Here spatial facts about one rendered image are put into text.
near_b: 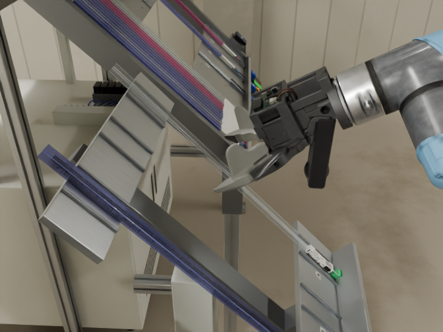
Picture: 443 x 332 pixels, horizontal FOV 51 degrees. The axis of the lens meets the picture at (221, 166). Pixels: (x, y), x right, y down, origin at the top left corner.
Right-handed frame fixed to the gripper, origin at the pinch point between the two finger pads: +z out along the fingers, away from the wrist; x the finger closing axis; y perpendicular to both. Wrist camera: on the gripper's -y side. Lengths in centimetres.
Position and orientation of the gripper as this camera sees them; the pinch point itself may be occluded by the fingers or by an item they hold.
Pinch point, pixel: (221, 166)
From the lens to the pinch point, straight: 69.8
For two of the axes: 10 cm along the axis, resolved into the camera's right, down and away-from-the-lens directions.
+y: -4.8, -7.6, -4.4
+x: -1.1, 5.5, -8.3
